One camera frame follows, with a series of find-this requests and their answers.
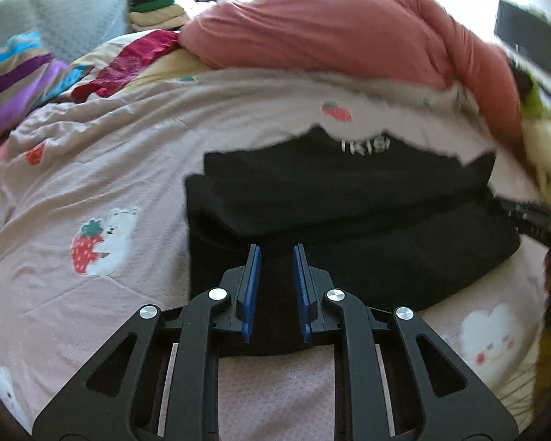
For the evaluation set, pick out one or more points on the pink duvet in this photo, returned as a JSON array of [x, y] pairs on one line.
[[326, 32]]

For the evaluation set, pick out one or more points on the black sweater with orange cuffs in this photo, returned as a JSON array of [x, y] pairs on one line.
[[372, 220]]

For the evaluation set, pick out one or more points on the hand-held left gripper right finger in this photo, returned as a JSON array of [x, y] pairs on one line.
[[300, 285]]

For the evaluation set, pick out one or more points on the striped colourful blanket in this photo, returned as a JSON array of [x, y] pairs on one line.
[[13, 82]]

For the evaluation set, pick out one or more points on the dark brown cloth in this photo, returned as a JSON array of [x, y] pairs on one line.
[[523, 82]]

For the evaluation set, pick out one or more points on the green cloth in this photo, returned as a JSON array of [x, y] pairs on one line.
[[535, 101]]

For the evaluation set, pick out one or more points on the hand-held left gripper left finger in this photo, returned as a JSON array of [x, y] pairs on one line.
[[252, 285]]

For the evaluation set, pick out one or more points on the grey quilted pillow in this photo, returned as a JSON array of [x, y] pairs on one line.
[[73, 18]]

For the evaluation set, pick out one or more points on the cream fluffy blanket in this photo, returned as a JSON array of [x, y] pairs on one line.
[[544, 147]]

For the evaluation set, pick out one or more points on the black monitor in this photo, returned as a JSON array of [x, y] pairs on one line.
[[528, 32]]

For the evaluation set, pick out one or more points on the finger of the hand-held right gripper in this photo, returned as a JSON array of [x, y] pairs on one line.
[[523, 218]]

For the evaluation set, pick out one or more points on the red velvet garment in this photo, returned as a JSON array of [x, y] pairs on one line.
[[133, 55]]

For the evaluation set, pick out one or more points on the green folded garment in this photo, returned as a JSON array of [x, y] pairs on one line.
[[158, 2]]

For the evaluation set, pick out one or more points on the strawberry printed bed sheet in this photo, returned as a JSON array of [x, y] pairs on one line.
[[133, 156]]

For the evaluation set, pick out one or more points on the cream folded garment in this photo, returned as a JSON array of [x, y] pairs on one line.
[[160, 20]]

